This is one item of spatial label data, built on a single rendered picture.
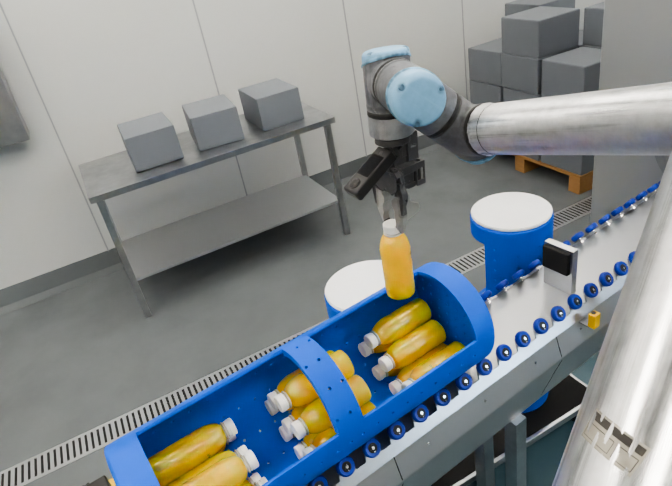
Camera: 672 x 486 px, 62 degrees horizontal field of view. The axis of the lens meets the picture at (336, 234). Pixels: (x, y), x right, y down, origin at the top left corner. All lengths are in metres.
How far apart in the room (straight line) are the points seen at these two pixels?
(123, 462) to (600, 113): 0.98
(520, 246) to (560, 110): 1.19
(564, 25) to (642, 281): 4.06
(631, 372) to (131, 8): 3.99
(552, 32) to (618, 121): 3.65
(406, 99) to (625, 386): 0.62
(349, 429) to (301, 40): 3.69
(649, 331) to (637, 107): 0.38
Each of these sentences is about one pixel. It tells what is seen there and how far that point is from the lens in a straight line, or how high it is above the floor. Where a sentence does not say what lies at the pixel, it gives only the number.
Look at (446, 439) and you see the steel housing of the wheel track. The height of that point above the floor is 0.86.
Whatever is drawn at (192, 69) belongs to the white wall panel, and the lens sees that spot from 4.31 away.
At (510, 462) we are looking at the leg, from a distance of 2.01.
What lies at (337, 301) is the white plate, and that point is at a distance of 1.69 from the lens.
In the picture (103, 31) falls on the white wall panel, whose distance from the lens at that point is 4.19.
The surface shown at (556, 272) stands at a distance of 1.83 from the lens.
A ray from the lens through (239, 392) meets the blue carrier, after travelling 1.39.
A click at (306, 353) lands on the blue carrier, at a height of 1.23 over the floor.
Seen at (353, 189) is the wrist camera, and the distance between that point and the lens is 1.09.
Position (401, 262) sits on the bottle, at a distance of 1.21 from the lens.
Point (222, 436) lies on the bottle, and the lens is 1.30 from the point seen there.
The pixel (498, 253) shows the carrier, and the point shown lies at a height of 0.94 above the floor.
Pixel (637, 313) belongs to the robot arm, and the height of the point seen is 1.76.
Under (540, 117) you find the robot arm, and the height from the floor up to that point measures 1.74.
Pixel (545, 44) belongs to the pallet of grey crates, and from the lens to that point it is 4.37.
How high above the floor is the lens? 2.03
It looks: 29 degrees down
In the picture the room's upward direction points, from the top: 11 degrees counter-clockwise
